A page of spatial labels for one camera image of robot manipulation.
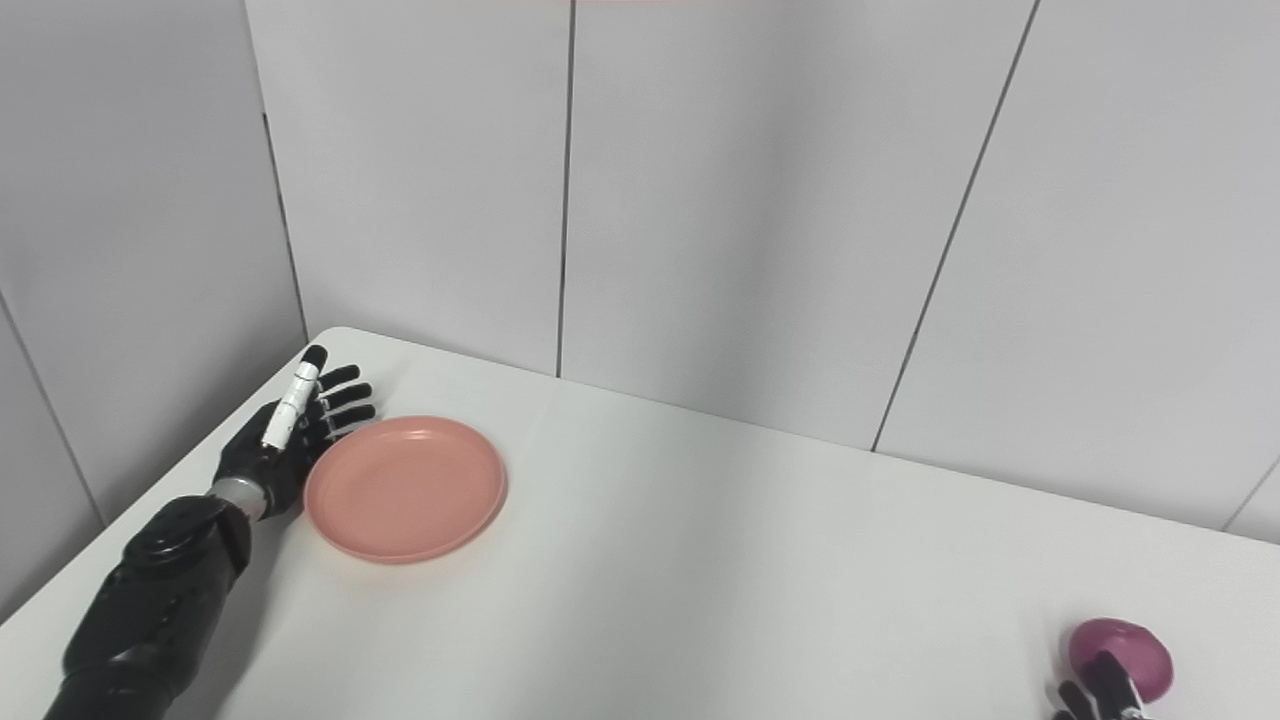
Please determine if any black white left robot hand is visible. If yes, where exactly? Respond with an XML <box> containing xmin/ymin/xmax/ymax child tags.
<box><xmin>213</xmin><ymin>345</ymin><xmax>377</xmax><ymax>521</ymax></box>

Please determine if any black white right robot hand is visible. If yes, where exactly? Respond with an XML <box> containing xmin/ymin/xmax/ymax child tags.
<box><xmin>1050</xmin><ymin>650</ymin><xmax>1153</xmax><ymax>720</ymax></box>

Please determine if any purple red onion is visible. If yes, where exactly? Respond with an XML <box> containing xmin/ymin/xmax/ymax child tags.
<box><xmin>1068</xmin><ymin>617</ymin><xmax>1174</xmax><ymax>703</ymax></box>

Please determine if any pink round plate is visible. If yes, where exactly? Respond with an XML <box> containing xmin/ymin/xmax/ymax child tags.
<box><xmin>303</xmin><ymin>416</ymin><xmax>508</xmax><ymax>566</ymax></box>

